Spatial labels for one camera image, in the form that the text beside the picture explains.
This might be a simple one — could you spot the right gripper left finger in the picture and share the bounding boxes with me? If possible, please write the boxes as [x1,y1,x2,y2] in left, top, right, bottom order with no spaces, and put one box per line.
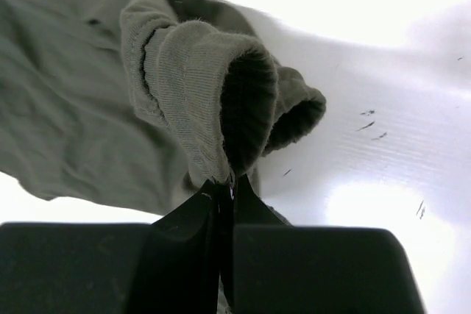
[126,182,224,314]

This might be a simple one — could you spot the olive green shorts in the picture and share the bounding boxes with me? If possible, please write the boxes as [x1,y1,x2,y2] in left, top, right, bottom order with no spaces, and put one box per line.
[1,0,326,215]

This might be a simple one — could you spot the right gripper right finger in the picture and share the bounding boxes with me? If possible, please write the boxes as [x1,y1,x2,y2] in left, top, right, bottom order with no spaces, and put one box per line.
[220,176,294,309]

